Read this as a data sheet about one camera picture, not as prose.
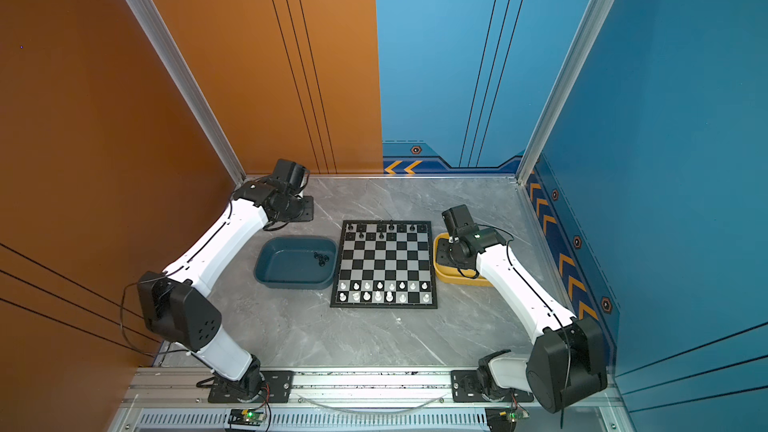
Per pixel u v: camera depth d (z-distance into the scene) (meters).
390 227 1.02
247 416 0.71
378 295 0.85
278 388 0.73
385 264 0.94
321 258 0.97
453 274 0.87
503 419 0.71
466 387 0.72
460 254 0.57
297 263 0.97
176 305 0.42
